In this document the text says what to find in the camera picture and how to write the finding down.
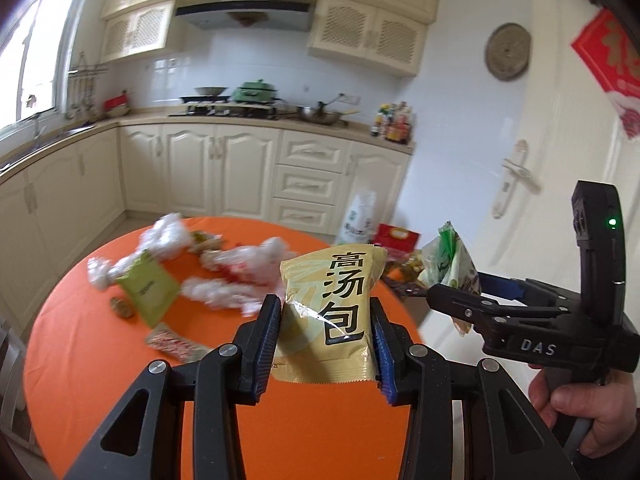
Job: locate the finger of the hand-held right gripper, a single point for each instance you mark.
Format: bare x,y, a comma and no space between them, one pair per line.
465,305
505,285

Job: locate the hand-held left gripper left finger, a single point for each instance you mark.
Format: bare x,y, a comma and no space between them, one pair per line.
267,345

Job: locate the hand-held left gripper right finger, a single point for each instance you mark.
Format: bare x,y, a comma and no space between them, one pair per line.
382,355

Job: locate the green snack packet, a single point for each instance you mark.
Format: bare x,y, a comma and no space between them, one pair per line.
450,260

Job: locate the yellow soup packet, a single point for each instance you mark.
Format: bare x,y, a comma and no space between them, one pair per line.
325,310

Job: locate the long clear plastic bag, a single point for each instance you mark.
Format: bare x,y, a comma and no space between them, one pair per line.
245,260

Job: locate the person's right hand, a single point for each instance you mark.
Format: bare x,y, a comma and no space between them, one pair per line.
600,410

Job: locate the clear crumpled plastic bag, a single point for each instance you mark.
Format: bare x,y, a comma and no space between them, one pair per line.
220,297
167,237

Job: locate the red and white wrapper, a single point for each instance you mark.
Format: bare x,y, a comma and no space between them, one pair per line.
172,345

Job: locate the red box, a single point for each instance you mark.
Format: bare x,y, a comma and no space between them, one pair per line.
397,237

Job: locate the yellow noodle packet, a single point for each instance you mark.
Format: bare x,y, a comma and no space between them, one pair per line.
205,241

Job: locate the light green flat packet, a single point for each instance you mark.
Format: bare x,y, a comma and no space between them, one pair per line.
150,287

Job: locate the cream cabinet drawer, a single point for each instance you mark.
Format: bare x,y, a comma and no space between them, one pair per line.
310,185
314,152
305,216

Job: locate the white printed plastic bag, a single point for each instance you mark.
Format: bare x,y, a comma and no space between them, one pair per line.
360,217

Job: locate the brown walnut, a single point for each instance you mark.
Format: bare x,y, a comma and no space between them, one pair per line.
122,307

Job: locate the white door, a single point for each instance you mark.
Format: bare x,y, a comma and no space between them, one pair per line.
550,120

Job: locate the small clear plastic bag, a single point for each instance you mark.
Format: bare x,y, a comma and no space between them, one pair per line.
102,272

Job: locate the round orange table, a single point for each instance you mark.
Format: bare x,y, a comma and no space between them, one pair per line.
90,385

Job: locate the cream base cabinets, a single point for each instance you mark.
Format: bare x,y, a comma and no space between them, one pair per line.
190,170

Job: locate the group of condiment bottles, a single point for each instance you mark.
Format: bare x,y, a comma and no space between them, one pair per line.
395,125

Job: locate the red door decoration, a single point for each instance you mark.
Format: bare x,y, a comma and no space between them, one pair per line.
612,60

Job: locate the steel frying pan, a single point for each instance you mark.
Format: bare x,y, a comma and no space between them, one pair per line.
322,115

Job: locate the gas stove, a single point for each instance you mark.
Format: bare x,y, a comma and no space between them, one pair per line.
225,110

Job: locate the green cooking pot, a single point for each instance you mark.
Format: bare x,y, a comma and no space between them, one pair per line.
256,92

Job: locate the white chair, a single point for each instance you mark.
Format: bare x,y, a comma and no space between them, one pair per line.
10,360

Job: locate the black wok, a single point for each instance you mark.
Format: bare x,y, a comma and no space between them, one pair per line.
210,92

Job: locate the red bowl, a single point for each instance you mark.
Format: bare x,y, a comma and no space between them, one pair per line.
117,106

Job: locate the sink faucet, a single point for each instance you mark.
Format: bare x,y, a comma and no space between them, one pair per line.
37,127

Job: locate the hanging utensil rack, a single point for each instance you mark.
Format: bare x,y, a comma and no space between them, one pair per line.
85,85

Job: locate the range hood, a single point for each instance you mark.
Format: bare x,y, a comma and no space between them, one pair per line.
245,12

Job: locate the window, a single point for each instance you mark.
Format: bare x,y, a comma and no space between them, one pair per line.
35,60

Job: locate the round wall clock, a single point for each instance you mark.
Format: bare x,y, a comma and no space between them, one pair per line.
509,51

